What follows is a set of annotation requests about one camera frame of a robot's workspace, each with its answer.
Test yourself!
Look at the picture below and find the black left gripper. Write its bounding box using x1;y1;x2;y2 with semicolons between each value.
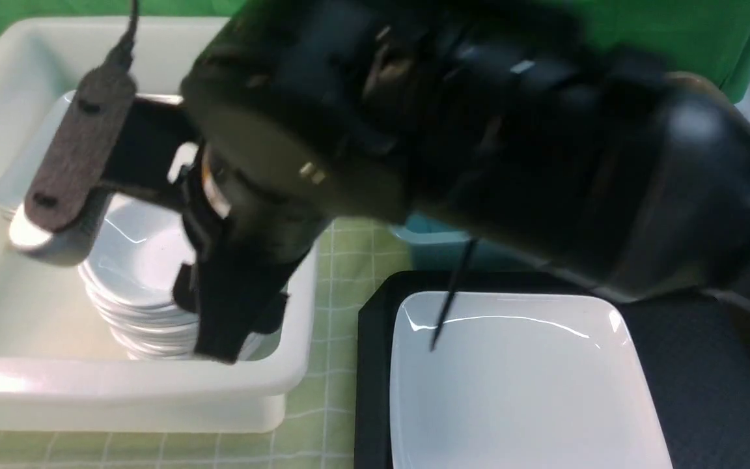
106;98;329;364

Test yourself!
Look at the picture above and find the white square rice plate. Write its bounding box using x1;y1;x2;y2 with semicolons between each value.
389;291;672;468

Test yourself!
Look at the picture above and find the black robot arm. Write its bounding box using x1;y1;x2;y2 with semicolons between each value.
101;1;750;362

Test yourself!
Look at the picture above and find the stack of white small bowls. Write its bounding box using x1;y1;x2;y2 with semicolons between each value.
78;195;199;360

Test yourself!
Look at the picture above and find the blue plastic bin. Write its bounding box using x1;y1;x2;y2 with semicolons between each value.
390;214;532;271

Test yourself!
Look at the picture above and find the green checked tablecloth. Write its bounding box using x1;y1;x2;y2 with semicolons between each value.
0;220;409;468

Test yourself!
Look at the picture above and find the large white plastic tub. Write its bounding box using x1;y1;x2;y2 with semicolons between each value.
0;17;318;433

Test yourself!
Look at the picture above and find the stack of white square plates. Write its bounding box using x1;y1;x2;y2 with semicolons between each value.
0;90;199;221

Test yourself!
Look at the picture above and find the black serving tray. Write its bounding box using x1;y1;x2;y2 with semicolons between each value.
354;270;750;468

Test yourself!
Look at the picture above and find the green backdrop cloth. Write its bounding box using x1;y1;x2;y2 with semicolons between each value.
0;1;750;101

